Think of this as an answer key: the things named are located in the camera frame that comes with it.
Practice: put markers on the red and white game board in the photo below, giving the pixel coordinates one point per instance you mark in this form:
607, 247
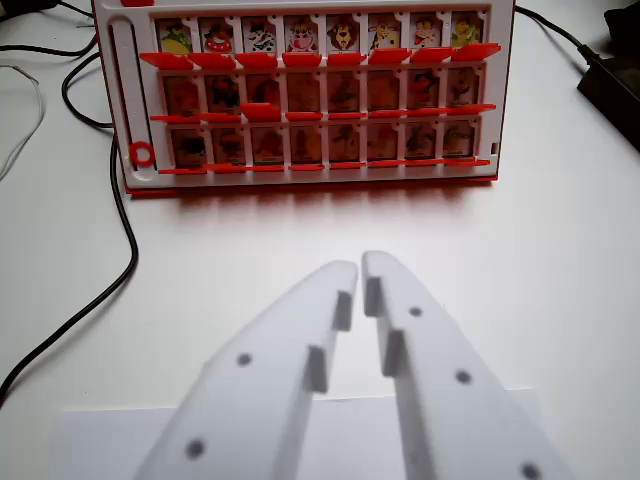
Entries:
135, 100

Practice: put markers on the black box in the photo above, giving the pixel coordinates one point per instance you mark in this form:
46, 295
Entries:
615, 95

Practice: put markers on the black bulky object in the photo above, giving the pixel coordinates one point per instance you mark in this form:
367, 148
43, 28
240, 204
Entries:
625, 30

